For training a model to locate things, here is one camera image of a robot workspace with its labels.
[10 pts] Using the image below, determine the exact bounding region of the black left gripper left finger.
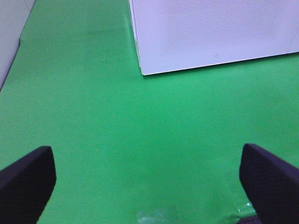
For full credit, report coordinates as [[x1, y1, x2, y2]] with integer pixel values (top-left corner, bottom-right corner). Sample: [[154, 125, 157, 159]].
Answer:
[[0, 146, 57, 224]]

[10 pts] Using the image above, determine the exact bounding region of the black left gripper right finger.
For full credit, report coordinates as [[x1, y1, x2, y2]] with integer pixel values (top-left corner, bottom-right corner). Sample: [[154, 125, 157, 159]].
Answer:
[[239, 143, 299, 224]]

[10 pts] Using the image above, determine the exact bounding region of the white microwave door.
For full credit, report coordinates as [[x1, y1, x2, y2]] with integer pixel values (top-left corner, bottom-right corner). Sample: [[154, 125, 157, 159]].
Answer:
[[130, 0, 299, 75]]

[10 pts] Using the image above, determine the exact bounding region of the green table mat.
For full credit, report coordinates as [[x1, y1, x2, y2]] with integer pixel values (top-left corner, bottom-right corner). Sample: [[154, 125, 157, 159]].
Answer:
[[0, 0, 299, 224]]

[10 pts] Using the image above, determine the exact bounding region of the white microwave oven body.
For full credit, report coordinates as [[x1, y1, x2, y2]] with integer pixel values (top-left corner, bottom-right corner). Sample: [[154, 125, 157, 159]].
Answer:
[[289, 31, 299, 53]]

